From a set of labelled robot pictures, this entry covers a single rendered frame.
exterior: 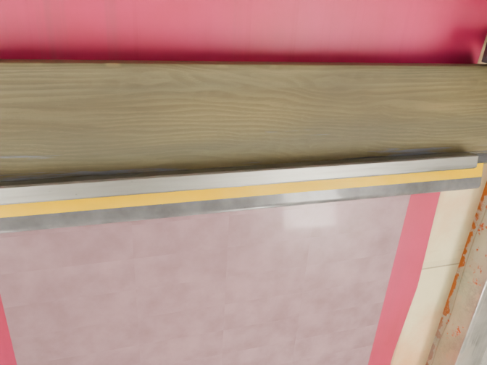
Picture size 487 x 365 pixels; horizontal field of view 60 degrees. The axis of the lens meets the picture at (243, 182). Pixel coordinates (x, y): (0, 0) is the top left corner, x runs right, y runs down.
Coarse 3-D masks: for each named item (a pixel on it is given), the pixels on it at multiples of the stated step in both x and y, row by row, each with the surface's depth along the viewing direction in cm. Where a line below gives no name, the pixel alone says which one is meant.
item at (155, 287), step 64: (0, 0) 23; (64, 0) 24; (128, 0) 25; (192, 0) 26; (0, 256) 29; (64, 256) 31; (128, 256) 32; (192, 256) 34; (0, 320) 32; (64, 320) 33; (128, 320) 35; (192, 320) 37
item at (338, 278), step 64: (256, 0) 27; (320, 0) 28; (384, 0) 30; (448, 0) 31; (256, 256) 36; (320, 256) 38; (384, 256) 41; (256, 320) 39; (320, 320) 42; (384, 320) 45
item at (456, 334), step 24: (480, 216) 41; (480, 240) 41; (480, 264) 42; (456, 288) 45; (480, 288) 42; (456, 312) 45; (480, 312) 43; (456, 336) 45; (480, 336) 45; (432, 360) 49; (456, 360) 46; (480, 360) 47
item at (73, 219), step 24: (312, 192) 30; (336, 192) 31; (360, 192) 32; (384, 192) 32; (408, 192) 33; (432, 192) 34; (24, 216) 25; (48, 216) 25; (72, 216) 26; (96, 216) 26; (120, 216) 27; (144, 216) 27; (168, 216) 28
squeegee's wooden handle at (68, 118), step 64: (0, 64) 22; (64, 64) 23; (128, 64) 24; (192, 64) 25; (256, 64) 26; (320, 64) 27; (384, 64) 29; (448, 64) 30; (0, 128) 23; (64, 128) 24; (128, 128) 25; (192, 128) 26; (256, 128) 27; (320, 128) 28; (384, 128) 30; (448, 128) 31
